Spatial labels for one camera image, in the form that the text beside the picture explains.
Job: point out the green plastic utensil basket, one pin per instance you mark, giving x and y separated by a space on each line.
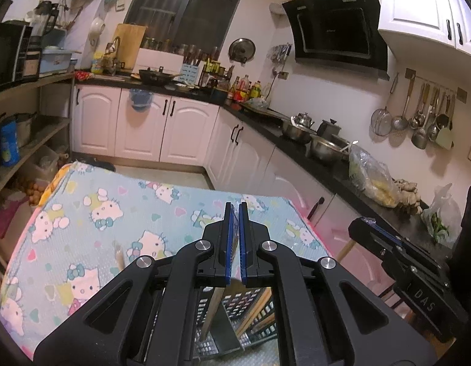
254 335

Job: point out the black microwave oven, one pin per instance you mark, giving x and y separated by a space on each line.
6 57

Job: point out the row of sauce bottles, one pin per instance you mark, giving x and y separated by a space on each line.
245 90

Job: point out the short wooden stick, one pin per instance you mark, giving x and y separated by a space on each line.
119 255

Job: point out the blender jug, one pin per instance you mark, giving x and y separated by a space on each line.
43 23

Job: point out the plastic bag of green vegetables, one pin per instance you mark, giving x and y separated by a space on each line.
441 213

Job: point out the dark lidded pot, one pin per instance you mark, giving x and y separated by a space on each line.
328 127

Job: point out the plastic bag of yellow food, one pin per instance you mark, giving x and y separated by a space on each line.
376 183

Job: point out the blue knife block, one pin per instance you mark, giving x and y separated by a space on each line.
189 73

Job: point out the pink bag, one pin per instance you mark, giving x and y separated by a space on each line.
6 217

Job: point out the light blue plastic box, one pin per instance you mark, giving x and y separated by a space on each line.
56 63

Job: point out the black wok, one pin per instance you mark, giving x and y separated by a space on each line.
157 76

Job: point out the steel ladle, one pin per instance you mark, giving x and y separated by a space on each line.
433 129
420 137

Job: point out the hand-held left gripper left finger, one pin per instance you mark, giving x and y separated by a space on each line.
229 244

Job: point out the white colander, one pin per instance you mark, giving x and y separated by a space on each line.
97 29

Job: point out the pale green spatula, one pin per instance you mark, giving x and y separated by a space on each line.
445 135

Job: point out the group of wooden chopsticks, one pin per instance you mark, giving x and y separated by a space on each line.
211 312

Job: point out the pile of ginger roots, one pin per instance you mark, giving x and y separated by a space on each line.
408 194

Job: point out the white wall cabinet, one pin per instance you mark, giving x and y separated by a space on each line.
422 0

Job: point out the blue plastic bag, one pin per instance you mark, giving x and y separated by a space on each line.
141 99

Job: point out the wooden cutting board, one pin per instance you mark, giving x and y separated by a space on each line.
128 44

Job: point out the white box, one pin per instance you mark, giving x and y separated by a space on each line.
159 59

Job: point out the black range hood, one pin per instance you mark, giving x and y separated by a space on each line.
334 26

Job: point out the wooden shelf unit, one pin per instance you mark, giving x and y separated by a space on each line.
48 129

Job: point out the steel mixing bowl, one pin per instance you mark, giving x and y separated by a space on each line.
296 132

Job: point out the wall utensil rail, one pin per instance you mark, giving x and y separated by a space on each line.
433 83

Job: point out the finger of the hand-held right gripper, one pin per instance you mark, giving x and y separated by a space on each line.
372 244
387 231

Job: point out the steel kettle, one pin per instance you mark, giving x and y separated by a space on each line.
304 120

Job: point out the steel pot lid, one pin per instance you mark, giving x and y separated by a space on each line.
242 50

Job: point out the steel skimmer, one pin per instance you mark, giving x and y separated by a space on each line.
400 121

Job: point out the cartoon cat printed blanket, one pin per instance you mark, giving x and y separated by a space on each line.
105 206

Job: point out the yellow dish soap bottle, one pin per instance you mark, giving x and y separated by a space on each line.
97 64

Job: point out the row of glass jars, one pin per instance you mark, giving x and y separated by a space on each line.
170 45

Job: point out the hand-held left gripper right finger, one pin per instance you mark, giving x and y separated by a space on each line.
243 244

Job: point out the blue canister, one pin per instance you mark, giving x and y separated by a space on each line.
9 143

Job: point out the white base cabinet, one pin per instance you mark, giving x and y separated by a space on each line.
144 129
250 160

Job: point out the pile of brown round produce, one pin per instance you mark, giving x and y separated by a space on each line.
31 190

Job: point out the kitchen faucet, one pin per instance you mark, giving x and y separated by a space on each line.
115 51

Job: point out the dark framed window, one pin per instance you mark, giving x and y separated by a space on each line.
189 7

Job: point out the large steel basin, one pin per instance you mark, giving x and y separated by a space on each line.
326 148

